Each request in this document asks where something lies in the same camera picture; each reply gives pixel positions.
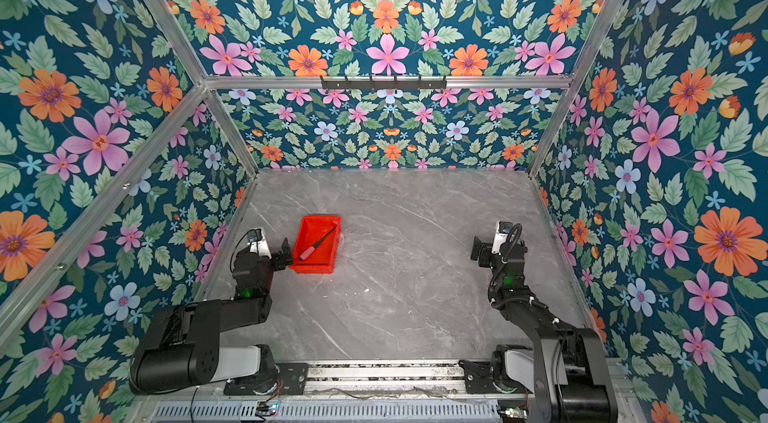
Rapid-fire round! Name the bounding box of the red handled screwdriver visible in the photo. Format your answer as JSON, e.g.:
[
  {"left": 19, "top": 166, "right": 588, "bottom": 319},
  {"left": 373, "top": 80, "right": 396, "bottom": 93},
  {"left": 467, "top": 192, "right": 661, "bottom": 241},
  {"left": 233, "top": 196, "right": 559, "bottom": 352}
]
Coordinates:
[{"left": 299, "top": 227, "right": 336, "bottom": 261}]

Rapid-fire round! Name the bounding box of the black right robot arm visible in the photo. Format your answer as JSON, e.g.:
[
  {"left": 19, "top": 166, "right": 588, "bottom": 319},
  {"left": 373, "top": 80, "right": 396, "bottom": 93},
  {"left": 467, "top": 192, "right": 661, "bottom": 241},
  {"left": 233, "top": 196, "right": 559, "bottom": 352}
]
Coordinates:
[{"left": 470, "top": 226, "right": 619, "bottom": 422}]

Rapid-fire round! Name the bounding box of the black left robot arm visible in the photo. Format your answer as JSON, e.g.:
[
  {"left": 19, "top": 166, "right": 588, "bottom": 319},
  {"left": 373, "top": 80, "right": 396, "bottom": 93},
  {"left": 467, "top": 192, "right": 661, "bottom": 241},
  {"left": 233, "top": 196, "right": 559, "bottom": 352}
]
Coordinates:
[{"left": 129, "top": 240, "right": 293, "bottom": 395}]

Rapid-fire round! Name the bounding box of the red plastic bin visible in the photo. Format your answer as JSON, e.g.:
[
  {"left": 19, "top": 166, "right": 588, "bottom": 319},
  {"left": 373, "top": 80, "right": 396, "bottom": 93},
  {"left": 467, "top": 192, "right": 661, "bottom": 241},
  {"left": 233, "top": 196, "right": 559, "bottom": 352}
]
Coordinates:
[{"left": 291, "top": 214, "right": 342, "bottom": 275}]

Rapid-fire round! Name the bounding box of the black hook rack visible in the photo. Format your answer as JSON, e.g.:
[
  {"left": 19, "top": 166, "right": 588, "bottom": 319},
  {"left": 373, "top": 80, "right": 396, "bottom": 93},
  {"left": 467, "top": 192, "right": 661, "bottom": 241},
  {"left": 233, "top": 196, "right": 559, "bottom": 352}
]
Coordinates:
[{"left": 320, "top": 76, "right": 448, "bottom": 91}]

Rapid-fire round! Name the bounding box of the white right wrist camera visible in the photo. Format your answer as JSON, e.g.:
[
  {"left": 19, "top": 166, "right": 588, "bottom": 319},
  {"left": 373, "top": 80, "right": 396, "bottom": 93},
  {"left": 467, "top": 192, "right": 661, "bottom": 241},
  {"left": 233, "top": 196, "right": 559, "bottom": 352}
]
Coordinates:
[{"left": 491, "top": 221, "right": 515, "bottom": 254}]

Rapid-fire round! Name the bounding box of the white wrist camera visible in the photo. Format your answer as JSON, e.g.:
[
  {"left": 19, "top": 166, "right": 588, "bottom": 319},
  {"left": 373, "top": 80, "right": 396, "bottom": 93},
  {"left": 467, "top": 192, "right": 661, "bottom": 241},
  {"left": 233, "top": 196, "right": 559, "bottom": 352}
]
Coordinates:
[
  {"left": 491, "top": 221, "right": 515, "bottom": 254},
  {"left": 246, "top": 228, "right": 272, "bottom": 258}
]

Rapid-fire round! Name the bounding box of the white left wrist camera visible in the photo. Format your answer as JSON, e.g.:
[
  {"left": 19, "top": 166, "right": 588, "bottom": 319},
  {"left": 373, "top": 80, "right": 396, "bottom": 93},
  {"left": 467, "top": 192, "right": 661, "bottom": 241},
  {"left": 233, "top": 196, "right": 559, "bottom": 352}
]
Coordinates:
[{"left": 246, "top": 228, "right": 272, "bottom": 258}]

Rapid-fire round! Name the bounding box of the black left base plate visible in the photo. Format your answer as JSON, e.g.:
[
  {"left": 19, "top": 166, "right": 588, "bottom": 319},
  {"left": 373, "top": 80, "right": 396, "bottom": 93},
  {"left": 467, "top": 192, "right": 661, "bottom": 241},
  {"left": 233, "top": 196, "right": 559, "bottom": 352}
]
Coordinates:
[{"left": 224, "top": 363, "right": 309, "bottom": 397}]

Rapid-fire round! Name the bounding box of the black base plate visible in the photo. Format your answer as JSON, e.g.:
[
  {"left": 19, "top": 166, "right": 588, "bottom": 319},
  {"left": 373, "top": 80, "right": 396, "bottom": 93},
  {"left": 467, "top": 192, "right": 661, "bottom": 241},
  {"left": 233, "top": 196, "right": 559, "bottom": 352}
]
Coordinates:
[
  {"left": 458, "top": 359, "right": 528, "bottom": 394},
  {"left": 224, "top": 363, "right": 309, "bottom": 397}
]

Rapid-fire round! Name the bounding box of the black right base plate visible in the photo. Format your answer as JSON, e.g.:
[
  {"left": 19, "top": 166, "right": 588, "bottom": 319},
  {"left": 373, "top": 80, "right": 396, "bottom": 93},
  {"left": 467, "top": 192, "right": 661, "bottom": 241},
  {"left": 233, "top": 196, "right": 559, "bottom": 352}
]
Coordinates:
[{"left": 458, "top": 359, "right": 528, "bottom": 394}]

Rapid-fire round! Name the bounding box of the aluminium mounting rail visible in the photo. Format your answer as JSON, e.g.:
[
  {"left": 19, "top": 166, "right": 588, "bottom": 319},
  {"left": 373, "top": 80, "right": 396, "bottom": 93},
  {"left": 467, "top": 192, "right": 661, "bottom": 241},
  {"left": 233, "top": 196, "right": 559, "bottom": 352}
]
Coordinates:
[{"left": 128, "top": 358, "right": 631, "bottom": 403}]

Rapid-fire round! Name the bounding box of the white slotted cable duct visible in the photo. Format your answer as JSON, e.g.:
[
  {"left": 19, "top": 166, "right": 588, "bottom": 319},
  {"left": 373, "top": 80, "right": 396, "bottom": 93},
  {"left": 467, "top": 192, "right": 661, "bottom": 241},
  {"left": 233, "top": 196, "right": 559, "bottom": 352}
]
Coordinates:
[{"left": 151, "top": 399, "right": 501, "bottom": 422}]

